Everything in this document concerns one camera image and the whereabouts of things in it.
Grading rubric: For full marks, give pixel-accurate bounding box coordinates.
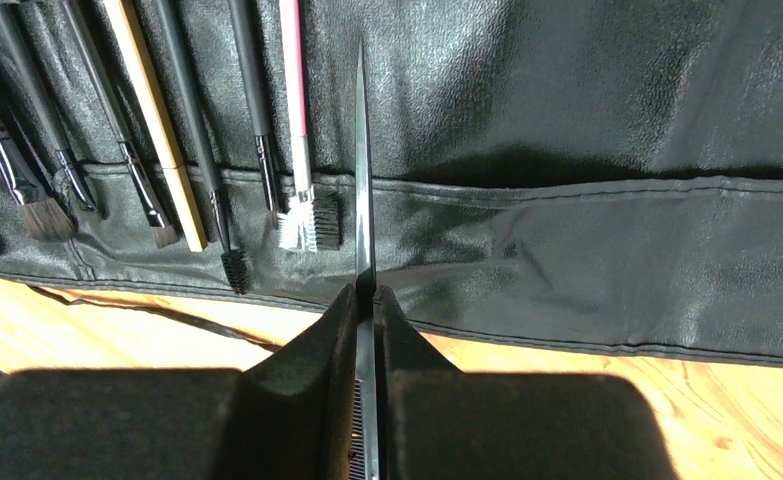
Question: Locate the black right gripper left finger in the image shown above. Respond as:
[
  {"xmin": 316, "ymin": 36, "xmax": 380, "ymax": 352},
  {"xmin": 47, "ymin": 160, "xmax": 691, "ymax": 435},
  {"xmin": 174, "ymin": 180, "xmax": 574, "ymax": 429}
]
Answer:
[{"xmin": 0, "ymin": 286, "xmax": 357, "ymax": 479}]

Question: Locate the slim black liner brush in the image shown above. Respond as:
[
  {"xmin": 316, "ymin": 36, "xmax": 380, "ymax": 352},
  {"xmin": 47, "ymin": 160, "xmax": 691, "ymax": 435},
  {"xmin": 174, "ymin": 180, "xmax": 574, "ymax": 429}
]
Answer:
[{"xmin": 228, "ymin": 0, "xmax": 283, "ymax": 230}]

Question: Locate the black leather brush roll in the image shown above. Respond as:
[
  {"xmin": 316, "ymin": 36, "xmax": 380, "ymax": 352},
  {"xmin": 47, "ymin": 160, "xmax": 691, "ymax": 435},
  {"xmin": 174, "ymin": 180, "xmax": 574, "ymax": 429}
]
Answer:
[{"xmin": 0, "ymin": 0, "xmax": 783, "ymax": 372}]

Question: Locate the gold handled makeup brush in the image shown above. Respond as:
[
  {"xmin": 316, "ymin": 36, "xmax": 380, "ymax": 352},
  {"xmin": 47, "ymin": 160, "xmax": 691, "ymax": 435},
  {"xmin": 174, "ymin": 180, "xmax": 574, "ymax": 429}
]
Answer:
[{"xmin": 102, "ymin": 0, "xmax": 208, "ymax": 253}]

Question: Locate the thin black makeup brush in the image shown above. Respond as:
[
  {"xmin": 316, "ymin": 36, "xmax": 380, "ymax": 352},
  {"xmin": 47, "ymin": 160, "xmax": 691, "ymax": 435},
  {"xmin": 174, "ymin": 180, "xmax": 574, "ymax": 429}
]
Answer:
[{"xmin": 60, "ymin": 1, "xmax": 179, "ymax": 248}]

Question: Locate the black angled makeup brush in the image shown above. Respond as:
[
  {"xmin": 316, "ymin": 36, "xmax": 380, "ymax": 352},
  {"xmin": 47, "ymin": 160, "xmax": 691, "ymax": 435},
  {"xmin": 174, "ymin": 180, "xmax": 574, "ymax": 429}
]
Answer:
[{"xmin": 0, "ymin": 4, "xmax": 102, "ymax": 219}]

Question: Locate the pink handled brow brush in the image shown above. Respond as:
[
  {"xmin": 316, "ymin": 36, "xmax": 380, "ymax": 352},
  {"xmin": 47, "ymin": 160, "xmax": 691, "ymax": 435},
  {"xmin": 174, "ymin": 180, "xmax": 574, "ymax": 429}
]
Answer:
[{"xmin": 278, "ymin": 0, "xmax": 341, "ymax": 253}]

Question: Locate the black spoolie brush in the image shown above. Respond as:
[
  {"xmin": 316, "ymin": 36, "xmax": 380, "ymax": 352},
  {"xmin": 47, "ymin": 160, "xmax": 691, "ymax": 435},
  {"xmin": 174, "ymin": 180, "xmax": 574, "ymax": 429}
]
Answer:
[{"xmin": 155, "ymin": 1, "xmax": 248, "ymax": 295}]

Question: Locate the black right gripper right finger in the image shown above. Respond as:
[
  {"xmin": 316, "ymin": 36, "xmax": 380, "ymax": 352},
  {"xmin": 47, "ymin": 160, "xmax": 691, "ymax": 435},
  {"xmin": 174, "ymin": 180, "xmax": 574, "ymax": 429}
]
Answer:
[{"xmin": 373, "ymin": 287, "xmax": 675, "ymax": 479}]

